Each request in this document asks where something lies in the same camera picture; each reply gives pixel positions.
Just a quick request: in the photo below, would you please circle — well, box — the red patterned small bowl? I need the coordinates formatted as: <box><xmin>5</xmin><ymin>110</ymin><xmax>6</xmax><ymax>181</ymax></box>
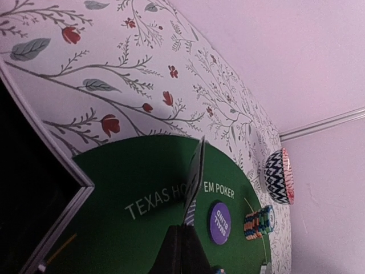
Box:
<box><xmin>263</xmin><ymin>147</ymin><xmax>295</xmax><ymax>205</ymax></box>

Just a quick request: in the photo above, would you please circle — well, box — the right aluminium frame post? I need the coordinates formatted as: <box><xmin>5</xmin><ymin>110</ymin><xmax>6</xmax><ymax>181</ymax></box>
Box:
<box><xmin>279</xmin><ymin>107</ymin><xmax>364</xmax><ymax>142</ymax></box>

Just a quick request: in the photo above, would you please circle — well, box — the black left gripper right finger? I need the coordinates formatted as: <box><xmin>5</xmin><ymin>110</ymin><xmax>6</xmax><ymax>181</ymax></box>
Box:
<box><xmin>181</xmin><ymin>225</ymin><xmax>214</xmax><ymax>274</ymax></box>

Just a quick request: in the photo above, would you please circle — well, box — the aluminium poker chip case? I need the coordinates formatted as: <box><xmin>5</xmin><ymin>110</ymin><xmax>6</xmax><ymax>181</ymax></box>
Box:
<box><xmin>0</xmin><ymin>75</ymin><xmax>95</xmax><ymax>274</ymax></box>

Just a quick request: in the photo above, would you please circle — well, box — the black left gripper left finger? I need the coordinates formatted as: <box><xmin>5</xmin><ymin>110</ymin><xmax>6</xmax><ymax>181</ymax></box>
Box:
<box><xmin>149</xmin><ymin>225</ymin><xmax>183</xmax><ymax>274</ymax></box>

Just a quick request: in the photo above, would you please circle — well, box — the purple small blind button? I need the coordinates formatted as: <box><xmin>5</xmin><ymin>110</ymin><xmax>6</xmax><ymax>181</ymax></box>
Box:
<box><xmin>208</xmin><ymin>202</ymin><xmax>232</xmax><ymax>245</ymax></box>

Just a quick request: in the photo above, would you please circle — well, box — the blue green chip stack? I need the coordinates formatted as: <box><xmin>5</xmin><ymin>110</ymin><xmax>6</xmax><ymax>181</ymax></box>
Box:
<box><xmin>244</xmin><ymin>205</ymin><xmax>275</xmax><ymax>240</ymax></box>

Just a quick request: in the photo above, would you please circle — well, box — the round green poker mat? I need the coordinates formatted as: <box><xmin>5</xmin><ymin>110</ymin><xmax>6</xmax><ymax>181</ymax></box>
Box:
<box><xmin>51</xmin><ymin>135</ymin><xmax>274</xmax><ymax>273</ymax></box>

